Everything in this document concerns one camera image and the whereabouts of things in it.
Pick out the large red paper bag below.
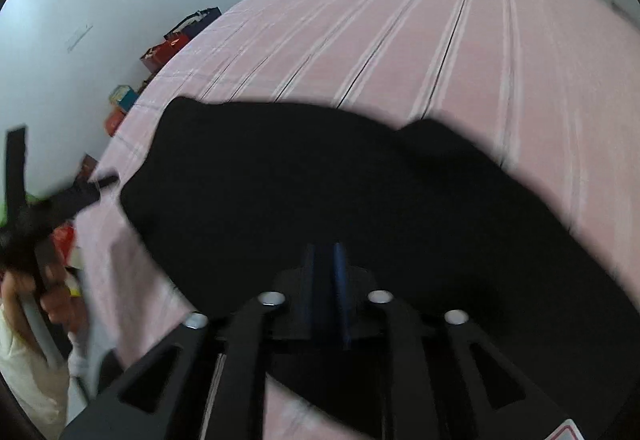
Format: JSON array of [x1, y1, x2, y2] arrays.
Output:
[[140, 42, 173, 73]]

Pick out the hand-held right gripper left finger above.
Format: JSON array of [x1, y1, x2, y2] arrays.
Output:
[[62, 242, 331, 440]]

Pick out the orange box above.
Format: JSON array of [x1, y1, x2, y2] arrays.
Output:
[[104, 108, 127, 137]]

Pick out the person's white clothing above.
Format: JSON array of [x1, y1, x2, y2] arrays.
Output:
[[0, 305, 68, 437]]

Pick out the navy blue paper bag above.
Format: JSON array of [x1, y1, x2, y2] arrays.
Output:
[[170, 7, 222, 38]]

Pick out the teal box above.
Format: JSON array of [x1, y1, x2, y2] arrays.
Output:
[[109, 86, 138, 113]]

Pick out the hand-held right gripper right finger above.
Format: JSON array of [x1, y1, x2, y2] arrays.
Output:
[[330, 242, 581, 440]]

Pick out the black pants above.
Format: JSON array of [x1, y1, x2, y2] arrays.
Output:
[[119, 96, 640, 440]]

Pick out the person's left hand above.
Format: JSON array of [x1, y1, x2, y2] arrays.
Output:
[[39, 265, 90, 336]]

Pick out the bed with pink striped sheet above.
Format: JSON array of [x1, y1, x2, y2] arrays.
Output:
[[75, 0, 640, 440]]

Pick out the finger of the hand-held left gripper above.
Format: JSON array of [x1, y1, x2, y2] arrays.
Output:
[[5, 125, 28, 221], [42, 175, 121, 221]]

